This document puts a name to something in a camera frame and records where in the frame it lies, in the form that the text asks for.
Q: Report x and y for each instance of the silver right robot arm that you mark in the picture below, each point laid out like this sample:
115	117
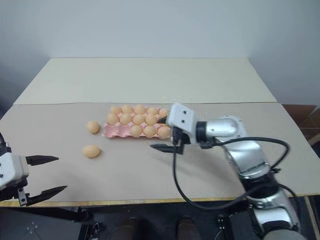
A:
250	155

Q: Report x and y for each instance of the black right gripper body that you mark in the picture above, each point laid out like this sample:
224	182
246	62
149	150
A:
180	140

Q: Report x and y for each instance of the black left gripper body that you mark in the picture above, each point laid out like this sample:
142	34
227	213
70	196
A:
15	191

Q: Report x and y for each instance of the orange egg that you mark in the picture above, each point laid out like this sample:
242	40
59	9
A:
149	131
127	109
163	132
91	151
112	118
93	127
136	131
152	111
139	109
115	109
125	119
151	120
138	119

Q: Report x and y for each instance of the pink egg tray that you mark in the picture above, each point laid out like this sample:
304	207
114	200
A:
117	131

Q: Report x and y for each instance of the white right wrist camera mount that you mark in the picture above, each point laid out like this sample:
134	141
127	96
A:
180	116

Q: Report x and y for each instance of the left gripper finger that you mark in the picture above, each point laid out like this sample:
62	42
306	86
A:
46	194
41	159

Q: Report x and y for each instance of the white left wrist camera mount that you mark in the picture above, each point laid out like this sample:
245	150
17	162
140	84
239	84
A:
12	168

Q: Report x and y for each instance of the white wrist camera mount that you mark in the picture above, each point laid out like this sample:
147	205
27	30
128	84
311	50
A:
180	116
12	168

